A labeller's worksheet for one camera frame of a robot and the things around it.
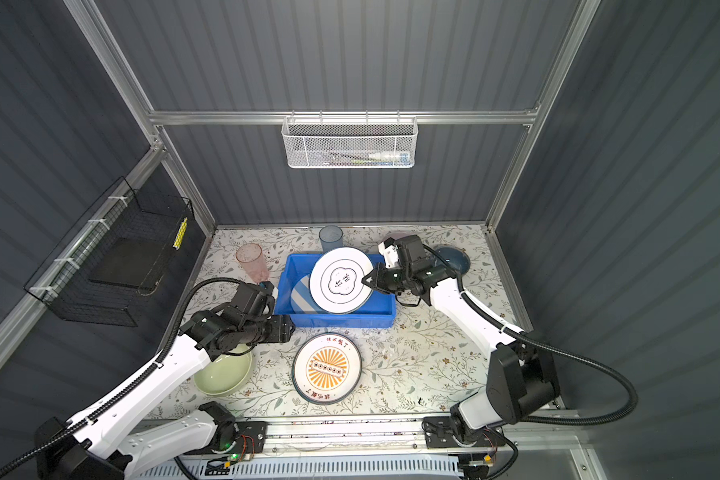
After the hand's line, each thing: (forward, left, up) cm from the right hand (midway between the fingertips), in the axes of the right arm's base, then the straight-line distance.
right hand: (365, 282), depth 81 cm
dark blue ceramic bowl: (+22, -32, -16) cm, 42 cm away
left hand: (-11, +21, -4) cm, 24 cm away
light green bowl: (-21, +36, -10) cm, 43 cm away
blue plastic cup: (+26, +13, -10) cm, 31 cm away
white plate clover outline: (+2, +8, -1) cm, 9 cm away
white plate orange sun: (-17, +12, -18) cm, 27 cm away
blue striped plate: (+5, +22, -17) cm, 28 cm away
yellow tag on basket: (+11, +52, +9) cm, 54 cm away
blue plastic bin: (+1, -4, -19) cm, 19 cm away
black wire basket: (+13, +64, +16) cm, 67 cm away
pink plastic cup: (+11, +36, -5) cm, 38 cm away
